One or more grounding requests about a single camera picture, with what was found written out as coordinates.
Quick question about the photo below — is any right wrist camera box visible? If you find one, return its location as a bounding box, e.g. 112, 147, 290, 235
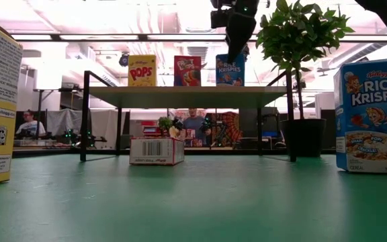
210, 9, 230, 30

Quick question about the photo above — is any blue Rice Krispies cereal box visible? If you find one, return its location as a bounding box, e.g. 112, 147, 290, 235
215, 53, 246, 87
333, 56, 387, 175

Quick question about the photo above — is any black equipment rack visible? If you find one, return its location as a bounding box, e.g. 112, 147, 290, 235
239, 106, 282, 149

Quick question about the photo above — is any red Froot Loops cereal box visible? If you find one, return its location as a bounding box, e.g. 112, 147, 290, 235
173, 55, 202, 87
129, 136, 185, 166

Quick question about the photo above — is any green plant in black pot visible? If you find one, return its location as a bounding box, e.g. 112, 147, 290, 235
255, 0, 355, 158

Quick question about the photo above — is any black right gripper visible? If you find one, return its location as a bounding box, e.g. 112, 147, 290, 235
210, 0, 260, 64

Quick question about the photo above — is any wooden shelf with black legs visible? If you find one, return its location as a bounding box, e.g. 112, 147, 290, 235
80, 70, 298, 163

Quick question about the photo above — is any orange web patterned panel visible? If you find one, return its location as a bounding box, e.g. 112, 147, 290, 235
210, 112, 243, 147

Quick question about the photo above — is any person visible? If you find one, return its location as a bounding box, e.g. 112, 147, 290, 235
15, 110, 46, 137
181, 108, 208, 147

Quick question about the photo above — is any black table frame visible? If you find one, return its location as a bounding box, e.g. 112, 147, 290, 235
11, 149, 336, 158

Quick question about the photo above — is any long overhead light bar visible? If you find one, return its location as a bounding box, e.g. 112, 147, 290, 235
11, 33, 387, 42

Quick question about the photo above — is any green table mat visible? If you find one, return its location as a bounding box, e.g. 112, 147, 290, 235
0, 153, 387, 242

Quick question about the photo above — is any ceiling air vent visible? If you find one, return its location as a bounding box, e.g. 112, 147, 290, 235
186, 46, 210, 57

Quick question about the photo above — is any red background rack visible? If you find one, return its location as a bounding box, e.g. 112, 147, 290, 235
141, 120, 163, 137

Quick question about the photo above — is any small background potted plant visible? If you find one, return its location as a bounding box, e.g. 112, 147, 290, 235
158, 116, 175, 137

